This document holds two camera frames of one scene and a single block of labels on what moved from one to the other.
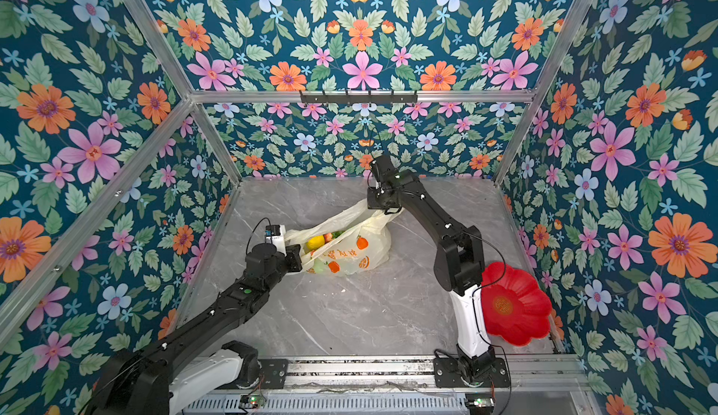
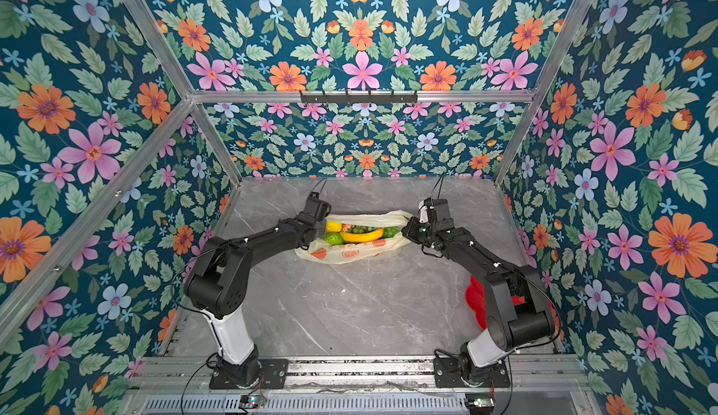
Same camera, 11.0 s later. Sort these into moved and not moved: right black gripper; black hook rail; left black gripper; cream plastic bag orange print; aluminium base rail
Moved: left black gripper; cream plastic bag orange print; right black gripper
Not moved: aluminium base rail; black hook rail
